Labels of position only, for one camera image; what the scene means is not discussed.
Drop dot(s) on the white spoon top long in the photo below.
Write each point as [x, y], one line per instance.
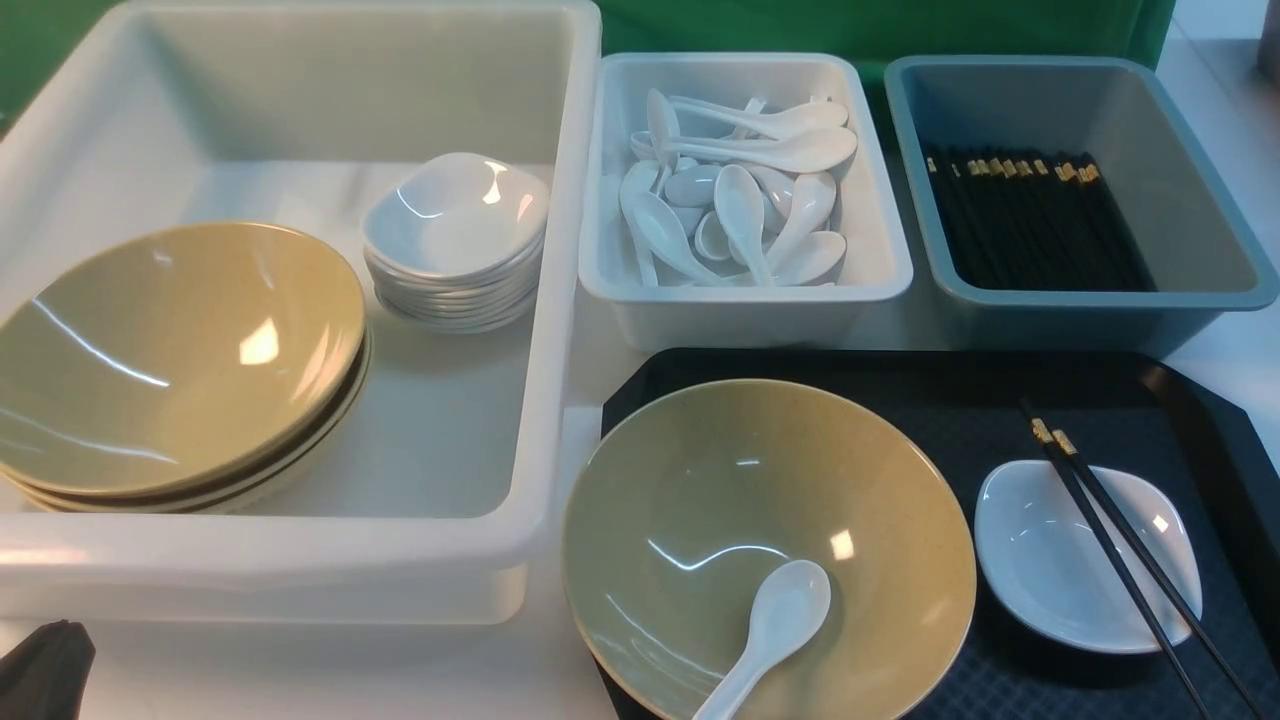
[780, 125]

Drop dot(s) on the white spoon upper horizontal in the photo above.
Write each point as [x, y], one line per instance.
[810, 152]

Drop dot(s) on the black textured serving tray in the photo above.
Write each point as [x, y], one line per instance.
[1132, 413]

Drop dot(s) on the white spoon left lower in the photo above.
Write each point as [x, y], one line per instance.
[659, 226]

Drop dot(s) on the stack of white sauce dishes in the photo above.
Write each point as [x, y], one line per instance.
[457, 245]

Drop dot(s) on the stack of olive bowls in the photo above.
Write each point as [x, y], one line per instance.
[266, 478]

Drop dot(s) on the olive noodle bowl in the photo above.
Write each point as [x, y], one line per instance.
[687, 505]

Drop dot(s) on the large white plastic tub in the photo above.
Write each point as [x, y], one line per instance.
[429, 504]

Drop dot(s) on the white spoon centre upright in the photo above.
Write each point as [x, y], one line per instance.
[740, 211]

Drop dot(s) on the black chopstick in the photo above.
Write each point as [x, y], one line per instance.
[1080, 497]
[1098, 494]

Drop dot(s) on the top olive bowl in stack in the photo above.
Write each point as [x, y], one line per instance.
[176, 357]

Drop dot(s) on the white spoon bin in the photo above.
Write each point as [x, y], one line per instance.
[658, 307]

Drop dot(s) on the white spoon right lower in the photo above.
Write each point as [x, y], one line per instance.
[814, 255]

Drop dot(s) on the pile of black chopsticks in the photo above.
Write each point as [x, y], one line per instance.
[1021, 219]

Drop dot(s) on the blue-grey chopstick bin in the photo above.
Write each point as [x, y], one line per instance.
[1205, 259]

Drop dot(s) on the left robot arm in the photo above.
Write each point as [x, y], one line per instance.
[44, 676]

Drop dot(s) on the white sauce dish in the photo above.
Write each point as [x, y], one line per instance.
[1049, 571]

